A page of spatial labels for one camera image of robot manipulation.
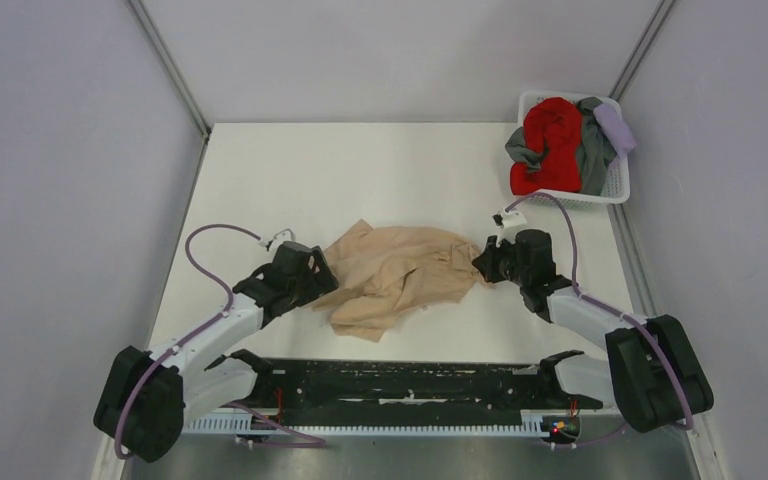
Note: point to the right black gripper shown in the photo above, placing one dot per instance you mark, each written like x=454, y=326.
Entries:
x=487, y=262

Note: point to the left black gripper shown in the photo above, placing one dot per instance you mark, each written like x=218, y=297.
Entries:
x=320, y=283

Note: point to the beige t shirt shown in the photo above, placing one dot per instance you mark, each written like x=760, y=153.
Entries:
x=386, y=273

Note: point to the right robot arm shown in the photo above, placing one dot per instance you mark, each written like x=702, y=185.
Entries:
x=651, y=374

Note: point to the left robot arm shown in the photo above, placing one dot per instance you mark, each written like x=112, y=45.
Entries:
x=151, y=395

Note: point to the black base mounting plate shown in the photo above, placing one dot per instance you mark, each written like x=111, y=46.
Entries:
x=333, y=393

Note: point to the white plastic laundry basket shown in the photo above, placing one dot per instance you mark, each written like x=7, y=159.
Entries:
x=616, y=188

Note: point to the red t shirt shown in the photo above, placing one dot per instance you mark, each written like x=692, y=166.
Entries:
x=544, y=149

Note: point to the grey t shirt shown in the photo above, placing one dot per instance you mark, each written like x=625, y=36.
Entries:
x=595, y=152

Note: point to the lilac t shirt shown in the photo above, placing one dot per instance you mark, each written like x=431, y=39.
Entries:
x=615, y=129

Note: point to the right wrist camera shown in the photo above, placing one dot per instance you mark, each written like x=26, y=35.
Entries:
x=510, y=223

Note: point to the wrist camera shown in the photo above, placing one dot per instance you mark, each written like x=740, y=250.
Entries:
x=272, y=243
x=510, y=223

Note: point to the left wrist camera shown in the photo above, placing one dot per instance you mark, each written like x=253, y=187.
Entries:
x=272, y=243

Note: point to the white slotted cable duct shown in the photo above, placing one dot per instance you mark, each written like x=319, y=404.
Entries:
x=237, y=422

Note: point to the right corner wall profile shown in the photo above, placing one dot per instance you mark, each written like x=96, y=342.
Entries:
x=643, y=45

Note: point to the corner wall profile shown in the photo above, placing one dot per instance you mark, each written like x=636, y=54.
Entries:
x=163, y=53
x=643, y=45

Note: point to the left corner wall profile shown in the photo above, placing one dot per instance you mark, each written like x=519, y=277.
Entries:
x=163, y=53

